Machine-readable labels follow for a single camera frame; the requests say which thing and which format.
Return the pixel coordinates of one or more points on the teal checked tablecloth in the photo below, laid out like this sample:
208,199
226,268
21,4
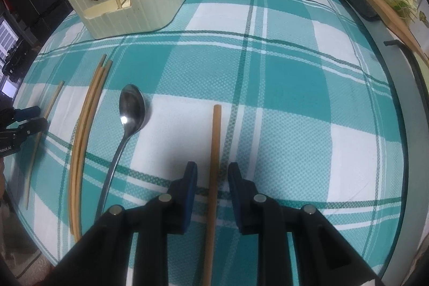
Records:
285,105

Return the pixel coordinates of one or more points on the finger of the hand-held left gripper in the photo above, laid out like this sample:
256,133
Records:
28,111
35,126

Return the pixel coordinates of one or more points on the metal spoon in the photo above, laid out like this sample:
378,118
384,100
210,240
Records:
132,111

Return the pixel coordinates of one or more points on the wooden cutting board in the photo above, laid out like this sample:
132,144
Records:
382,9

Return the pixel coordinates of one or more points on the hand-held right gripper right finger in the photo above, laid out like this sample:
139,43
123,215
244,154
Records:
234,199

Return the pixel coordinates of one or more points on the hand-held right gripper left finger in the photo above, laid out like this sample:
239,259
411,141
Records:
191,188

